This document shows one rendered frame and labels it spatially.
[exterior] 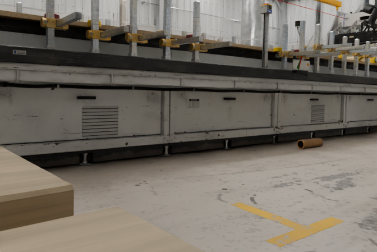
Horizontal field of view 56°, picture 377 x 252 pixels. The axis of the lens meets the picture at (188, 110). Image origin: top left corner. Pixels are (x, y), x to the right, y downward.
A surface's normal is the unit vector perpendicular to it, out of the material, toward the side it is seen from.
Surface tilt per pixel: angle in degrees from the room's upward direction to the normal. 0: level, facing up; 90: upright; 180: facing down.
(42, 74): 90
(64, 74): 90
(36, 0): 90
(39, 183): 1
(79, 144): 90
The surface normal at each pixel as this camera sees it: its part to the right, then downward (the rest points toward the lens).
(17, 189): 0.03, -1.00
